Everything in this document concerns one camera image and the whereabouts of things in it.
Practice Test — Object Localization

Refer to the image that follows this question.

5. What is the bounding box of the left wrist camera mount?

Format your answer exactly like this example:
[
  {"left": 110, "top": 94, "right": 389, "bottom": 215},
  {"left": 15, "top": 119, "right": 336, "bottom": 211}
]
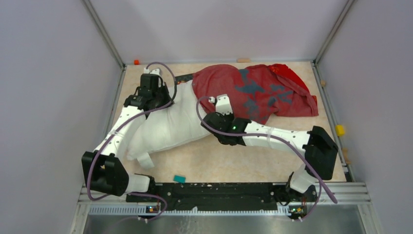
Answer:
[{"left": 143, "top": 68, "right": 162, "bottom": 76}]

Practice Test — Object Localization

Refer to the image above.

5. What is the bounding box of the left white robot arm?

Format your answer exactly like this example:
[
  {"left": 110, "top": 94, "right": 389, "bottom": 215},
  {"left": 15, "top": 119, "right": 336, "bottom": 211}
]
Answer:
[{"left": 81, "top": 69, "right": 173, "bottom": 202}]

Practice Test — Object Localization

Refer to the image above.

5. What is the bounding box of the aluminium front rail frame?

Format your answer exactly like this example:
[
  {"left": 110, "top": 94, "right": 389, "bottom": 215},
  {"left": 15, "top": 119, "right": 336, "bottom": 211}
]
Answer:
[{"left": 70, "top": 182, "right": 384, "bottom": 234}]

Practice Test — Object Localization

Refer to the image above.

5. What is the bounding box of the red patterned pillowcase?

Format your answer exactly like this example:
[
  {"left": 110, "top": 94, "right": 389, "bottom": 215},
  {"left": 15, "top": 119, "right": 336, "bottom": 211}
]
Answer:
[{"left": 192, "top": 64, "right": 319, "bottom": 124}]

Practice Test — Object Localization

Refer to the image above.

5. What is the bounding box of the wooden peg at back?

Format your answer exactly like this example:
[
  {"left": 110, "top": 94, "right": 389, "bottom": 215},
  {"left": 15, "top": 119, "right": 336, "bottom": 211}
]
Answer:
[{"left": 236, "top": 58, "right": 251, "bottom": 63}]

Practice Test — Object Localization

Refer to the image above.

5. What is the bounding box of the teal small block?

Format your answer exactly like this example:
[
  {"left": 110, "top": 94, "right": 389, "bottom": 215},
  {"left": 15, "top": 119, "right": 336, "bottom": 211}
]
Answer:
[{"left": 173, "top": 175, "right": 186, "bottom": 183}]

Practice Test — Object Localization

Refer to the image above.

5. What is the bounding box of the white pillow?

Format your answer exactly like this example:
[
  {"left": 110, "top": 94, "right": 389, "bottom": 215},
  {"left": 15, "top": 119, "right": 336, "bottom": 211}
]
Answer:
[{"left": 126, "top": 80, "right": 210, "bottom": 169}]

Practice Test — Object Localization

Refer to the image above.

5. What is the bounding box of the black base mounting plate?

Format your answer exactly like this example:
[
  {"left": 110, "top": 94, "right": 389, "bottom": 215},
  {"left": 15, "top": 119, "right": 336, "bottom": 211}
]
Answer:
[{"left": 126, "top": 182, "right": 317, "bottom": 211}]

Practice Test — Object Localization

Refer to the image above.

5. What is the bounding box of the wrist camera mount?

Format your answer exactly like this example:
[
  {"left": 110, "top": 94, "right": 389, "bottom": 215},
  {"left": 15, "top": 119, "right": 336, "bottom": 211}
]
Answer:
[
  {"left": 143, "top": 68, "right": 162, "bottom": 76},
  {"left": 208, "top": 94, "right": 233, "bottom": 116}
]

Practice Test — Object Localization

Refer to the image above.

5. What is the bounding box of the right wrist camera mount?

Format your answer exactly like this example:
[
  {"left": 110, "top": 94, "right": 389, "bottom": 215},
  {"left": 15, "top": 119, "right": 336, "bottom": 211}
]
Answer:
[{"left": 208, "top": 94, "right": 233, "bottom": 116}]

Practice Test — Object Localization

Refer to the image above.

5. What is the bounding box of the yellow small block right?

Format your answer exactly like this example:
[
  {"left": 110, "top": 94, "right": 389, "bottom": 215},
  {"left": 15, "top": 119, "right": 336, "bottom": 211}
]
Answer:
[{"left": 335, "top": 125, "right": 345, "bottom": 137}]

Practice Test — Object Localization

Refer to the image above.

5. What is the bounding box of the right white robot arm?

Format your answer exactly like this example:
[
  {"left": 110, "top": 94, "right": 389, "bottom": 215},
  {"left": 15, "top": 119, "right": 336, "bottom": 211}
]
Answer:
[{"left": 198, "top": 112, "right": 338, "bottom": 201}]

